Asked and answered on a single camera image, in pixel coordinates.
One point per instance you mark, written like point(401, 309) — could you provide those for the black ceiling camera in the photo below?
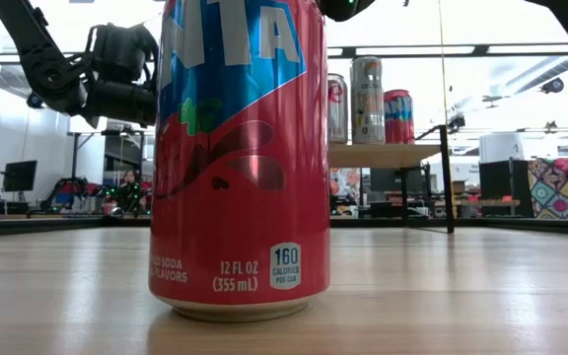
point(552, 85)

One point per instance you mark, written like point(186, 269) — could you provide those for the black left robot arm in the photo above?
point(42, 64)

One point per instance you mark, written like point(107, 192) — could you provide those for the black cabinet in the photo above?
point(501, 187)

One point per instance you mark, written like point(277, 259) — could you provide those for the black monitor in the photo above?
point(20, 175)

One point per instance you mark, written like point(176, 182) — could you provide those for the person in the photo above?
point(128, 190)

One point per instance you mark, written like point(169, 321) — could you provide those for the red Fanta can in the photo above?
point(239, 197)
point(399, 118)

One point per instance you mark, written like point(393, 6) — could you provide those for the white container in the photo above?
point(501, 147)

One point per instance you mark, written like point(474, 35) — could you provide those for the colourful patchwork cloth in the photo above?
point(560, 190)

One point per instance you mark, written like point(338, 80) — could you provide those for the black aluminium table frame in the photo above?
point(13, 226)

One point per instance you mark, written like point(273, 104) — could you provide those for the white orange Celsius can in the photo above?
point(368, 98)

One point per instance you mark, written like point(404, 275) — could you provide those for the silver Diet Coke can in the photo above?
point(338, 108)

